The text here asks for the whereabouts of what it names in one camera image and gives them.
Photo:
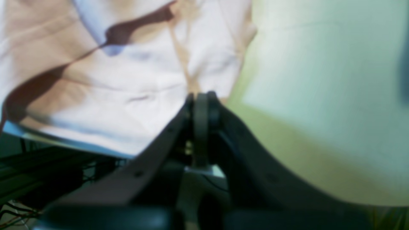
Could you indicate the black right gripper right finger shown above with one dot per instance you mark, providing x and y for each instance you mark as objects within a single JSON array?
[{"x": 261, "y": 188}]

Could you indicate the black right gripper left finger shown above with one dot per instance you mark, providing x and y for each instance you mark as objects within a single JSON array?
[{"x": 122, "y": 186}]

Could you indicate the pink T-shirt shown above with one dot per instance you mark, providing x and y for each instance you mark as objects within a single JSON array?
[{"x": 113, "y": 73}]

